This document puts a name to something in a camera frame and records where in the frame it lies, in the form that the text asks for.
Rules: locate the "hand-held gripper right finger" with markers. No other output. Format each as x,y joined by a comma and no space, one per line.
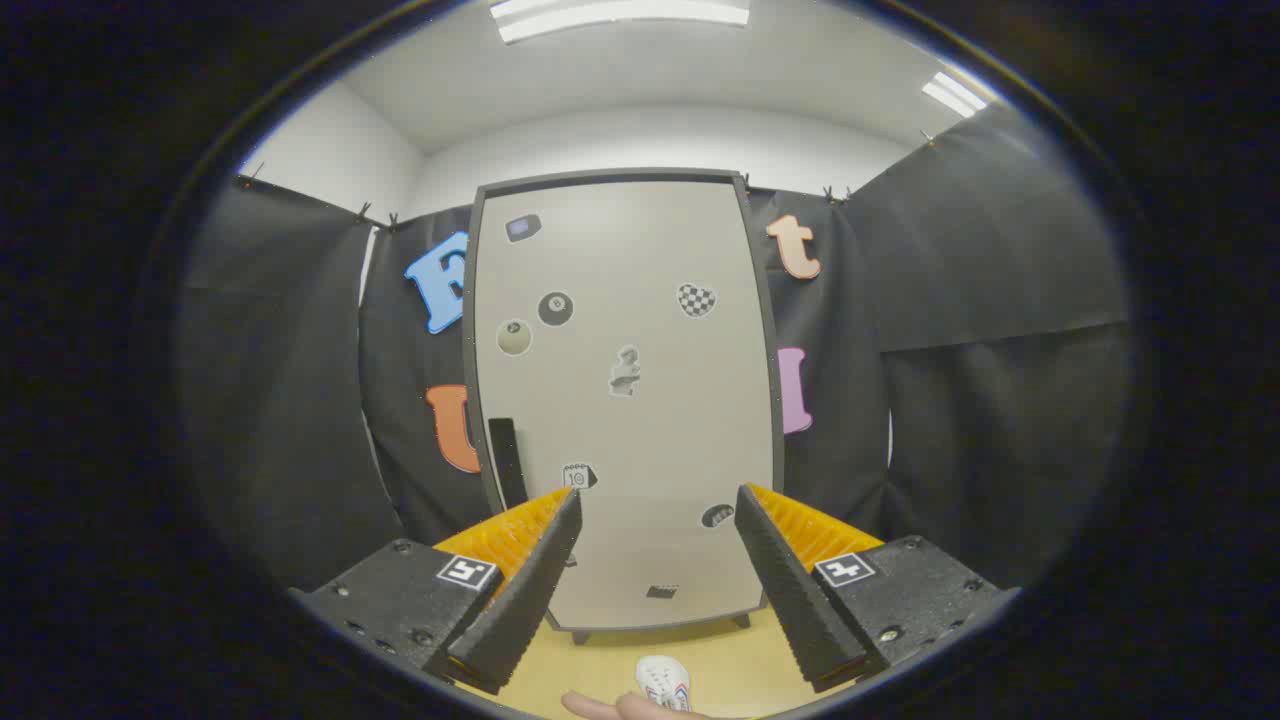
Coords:
795,600

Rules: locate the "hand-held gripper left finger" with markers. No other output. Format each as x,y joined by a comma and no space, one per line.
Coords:
520,600

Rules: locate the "white canvas shoe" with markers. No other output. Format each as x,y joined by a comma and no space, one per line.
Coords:
664,682

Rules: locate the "grey shoe cabinet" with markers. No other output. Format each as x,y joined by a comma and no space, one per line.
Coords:
610,175

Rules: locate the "black backdrop cloth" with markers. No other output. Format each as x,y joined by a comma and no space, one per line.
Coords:
980,300

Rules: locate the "small ceiling light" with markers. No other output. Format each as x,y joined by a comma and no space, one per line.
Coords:
955,95

